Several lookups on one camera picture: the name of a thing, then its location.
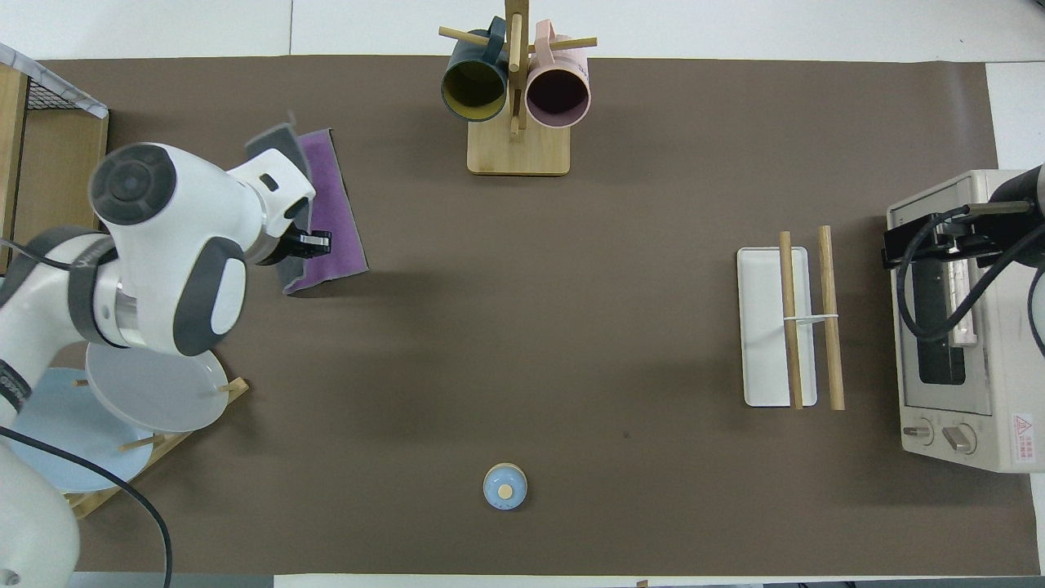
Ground purple towel with grey back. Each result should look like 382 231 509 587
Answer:
244 121 371 297

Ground dark teal mug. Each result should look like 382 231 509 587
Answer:
440 16 512 124

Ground wooden shelf box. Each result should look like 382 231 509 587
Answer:
0 63 112 272

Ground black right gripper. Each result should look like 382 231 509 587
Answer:
881 212 995 270

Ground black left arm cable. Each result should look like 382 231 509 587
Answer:
0 235 174 588

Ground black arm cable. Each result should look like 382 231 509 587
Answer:
0 235 174 588
895 201 1045 360

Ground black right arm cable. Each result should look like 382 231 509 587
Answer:
895 201 1045 360

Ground wooden mug tree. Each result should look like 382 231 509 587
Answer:
438 0 599 178

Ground blue service bell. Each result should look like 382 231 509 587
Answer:
482 461 529 512

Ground grey plate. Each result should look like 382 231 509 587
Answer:
84 339 230 434

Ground brown table mat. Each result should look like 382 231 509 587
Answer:
0 55 1038 577

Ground beige toaster oven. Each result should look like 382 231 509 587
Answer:
885 168 1045 475

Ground black wire basket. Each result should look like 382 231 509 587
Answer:
24 73 109 116

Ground pink mug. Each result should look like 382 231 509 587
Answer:
524 20 592 131

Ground wooden plate rack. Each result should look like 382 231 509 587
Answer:
61 376 251 520

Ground white towel rack wooden bars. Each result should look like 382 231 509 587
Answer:
736 225 847 412

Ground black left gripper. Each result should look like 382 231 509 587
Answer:
278 229 334 265

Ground light blue plate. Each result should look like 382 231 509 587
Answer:
7 367 157 494

